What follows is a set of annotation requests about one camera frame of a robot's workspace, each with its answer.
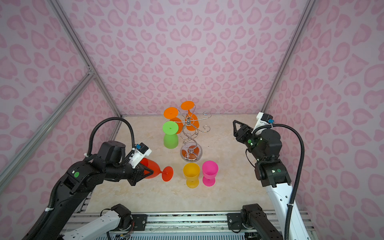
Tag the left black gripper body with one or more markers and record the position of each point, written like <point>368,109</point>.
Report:
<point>134,174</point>

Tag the aluminium frame diagonal beam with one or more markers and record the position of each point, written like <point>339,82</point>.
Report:
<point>20,159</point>

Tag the yellow plastic wine glass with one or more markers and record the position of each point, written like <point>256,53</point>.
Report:
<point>191,172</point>

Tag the orange wine glass left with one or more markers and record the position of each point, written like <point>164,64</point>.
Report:
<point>171,114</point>

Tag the chrome wine glass rack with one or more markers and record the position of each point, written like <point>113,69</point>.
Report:
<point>191,151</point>

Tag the red plastic wine glass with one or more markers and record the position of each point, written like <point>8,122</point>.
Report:
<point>167,173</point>

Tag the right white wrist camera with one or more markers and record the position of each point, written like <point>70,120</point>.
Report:
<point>263,119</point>

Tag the orange wine glass rear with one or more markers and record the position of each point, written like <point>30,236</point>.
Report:
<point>191,120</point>

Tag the orange wine glass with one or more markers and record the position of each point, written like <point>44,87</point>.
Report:
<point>171,114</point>
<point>191,120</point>

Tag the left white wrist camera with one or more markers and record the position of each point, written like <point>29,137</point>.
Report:
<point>140,151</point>

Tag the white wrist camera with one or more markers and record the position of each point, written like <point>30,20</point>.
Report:
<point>140,151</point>
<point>263,119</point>

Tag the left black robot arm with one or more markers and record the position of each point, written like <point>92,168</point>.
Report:
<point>109,164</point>

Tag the aluminium frame right post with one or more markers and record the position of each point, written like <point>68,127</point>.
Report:
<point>293,43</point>

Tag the pink plastic wine glass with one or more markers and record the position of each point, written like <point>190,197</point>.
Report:
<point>210,171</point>

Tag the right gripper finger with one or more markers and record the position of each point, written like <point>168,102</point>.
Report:
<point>235,130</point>
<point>244,127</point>

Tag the aluminium frame left post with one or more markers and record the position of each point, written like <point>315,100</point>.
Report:
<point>80,48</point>

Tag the green plastic wine glass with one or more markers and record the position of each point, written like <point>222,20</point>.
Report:
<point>170,130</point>

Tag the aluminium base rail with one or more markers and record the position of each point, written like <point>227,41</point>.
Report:
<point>185,226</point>

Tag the aluminium frame post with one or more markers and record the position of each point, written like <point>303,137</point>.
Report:
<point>293,43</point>
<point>80,48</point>

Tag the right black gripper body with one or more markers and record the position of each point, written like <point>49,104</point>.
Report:
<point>251,141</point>

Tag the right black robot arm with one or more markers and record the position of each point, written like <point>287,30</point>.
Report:
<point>264,143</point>

